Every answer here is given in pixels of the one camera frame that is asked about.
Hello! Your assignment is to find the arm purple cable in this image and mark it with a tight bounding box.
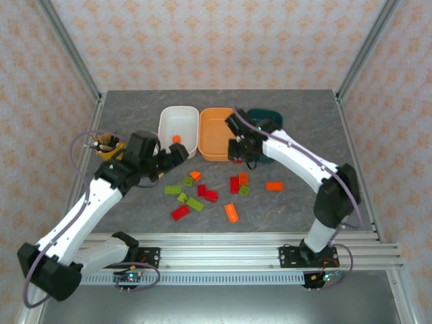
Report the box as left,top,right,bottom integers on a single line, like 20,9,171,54
22,130,161,308
234,107,365,292

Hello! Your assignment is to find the long curved orange lego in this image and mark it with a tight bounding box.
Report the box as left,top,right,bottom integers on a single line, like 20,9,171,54
223,202,240,224

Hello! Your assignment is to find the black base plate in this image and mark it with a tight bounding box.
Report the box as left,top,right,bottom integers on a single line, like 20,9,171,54
134,246,161,270
278,246,339,270

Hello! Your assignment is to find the slotted grey cable duct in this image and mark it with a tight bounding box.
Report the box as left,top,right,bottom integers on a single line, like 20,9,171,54
79,272,306,287

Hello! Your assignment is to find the yellow pen cup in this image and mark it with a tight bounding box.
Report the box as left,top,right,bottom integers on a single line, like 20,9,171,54
94,133,128,162

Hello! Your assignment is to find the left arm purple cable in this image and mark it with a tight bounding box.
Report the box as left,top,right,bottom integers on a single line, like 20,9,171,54
22,130,161,308

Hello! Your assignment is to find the aluminium side rail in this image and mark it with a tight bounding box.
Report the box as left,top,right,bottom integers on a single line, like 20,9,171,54
67,96,107,217
335,92,385,244

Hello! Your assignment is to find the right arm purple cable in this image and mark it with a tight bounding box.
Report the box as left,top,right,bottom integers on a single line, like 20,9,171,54
234,107,365,292

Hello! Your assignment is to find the aluminium front rail frame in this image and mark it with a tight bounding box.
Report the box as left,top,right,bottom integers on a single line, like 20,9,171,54
77,232,405,272

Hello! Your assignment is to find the orange plastic container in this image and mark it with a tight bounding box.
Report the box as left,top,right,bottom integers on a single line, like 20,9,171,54
198,107,237,162

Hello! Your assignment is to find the white plastic container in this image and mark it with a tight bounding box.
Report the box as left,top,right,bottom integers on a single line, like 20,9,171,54
157,105,200,160

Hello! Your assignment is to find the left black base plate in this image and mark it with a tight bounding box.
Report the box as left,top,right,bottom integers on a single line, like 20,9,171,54
134,246,161,270

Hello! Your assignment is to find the grey metal shelf sheet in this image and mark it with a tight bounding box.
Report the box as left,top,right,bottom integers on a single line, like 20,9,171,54
36,285,406,324

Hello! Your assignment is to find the teal plastic container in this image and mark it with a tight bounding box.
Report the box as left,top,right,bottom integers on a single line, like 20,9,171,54
246,107,284,165

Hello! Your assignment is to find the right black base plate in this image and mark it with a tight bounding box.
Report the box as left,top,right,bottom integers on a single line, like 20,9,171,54
278,246,339,270

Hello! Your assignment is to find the aluminium corner post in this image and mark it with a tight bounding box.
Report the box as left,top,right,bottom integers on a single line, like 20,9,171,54
36,0,104,104
335,0,404,102

